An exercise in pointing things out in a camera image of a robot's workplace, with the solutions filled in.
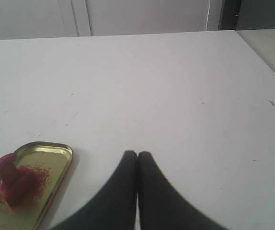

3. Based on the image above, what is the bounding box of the gold tin lid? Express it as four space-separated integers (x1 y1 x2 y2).
0 141 73 230

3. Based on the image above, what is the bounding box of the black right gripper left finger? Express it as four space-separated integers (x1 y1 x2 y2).
52 150 137 230

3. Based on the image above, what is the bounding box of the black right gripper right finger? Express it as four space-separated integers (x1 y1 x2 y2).
138 151 225 230

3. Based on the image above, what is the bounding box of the white cabinet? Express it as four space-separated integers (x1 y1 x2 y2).
0 0 223 40

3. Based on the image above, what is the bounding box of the red stamp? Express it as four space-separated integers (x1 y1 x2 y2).
0 153 40 207

